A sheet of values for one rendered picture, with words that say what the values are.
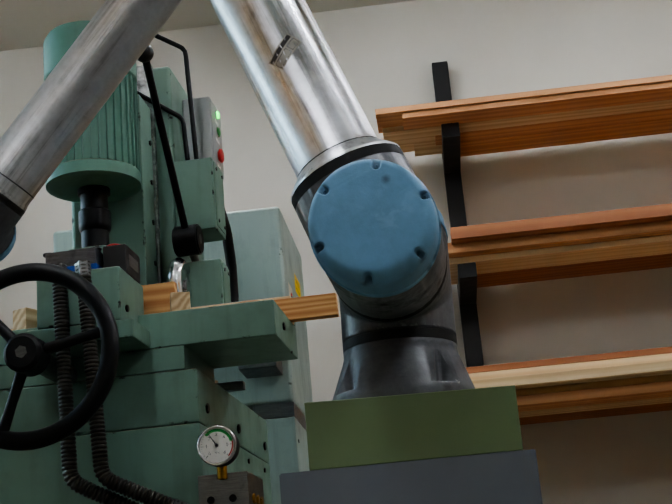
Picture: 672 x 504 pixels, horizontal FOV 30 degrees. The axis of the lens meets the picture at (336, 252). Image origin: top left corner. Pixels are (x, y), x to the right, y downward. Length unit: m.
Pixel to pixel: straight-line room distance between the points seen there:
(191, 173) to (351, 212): 1.13
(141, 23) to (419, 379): 0.65
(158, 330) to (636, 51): 3.15
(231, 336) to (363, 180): 0.68
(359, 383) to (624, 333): 3.04
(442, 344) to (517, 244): 2.53
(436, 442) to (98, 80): 0.71
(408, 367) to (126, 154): 0.96
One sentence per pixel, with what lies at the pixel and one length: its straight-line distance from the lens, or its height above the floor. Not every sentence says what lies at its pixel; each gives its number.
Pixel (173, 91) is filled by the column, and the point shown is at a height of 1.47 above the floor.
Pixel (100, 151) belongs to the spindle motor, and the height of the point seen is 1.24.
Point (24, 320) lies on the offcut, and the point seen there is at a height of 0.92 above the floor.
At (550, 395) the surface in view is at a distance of 3.98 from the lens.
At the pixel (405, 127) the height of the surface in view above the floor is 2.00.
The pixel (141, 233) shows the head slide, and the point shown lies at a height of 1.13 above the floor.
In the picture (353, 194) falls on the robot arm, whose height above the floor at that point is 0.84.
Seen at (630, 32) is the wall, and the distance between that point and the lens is 4.96.
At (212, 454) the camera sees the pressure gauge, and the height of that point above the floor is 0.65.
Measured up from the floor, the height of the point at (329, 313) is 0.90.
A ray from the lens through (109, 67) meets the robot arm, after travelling 1.80.
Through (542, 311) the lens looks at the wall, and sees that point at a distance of 4.56.
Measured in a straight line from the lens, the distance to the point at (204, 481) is 2.00.
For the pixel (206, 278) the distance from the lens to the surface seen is 2.43.
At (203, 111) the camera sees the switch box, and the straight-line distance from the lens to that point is 2.69.
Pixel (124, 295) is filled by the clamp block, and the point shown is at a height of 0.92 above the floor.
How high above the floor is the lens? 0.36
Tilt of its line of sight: 17 degrees up
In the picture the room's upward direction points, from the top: 5 degrees counter-clockwise
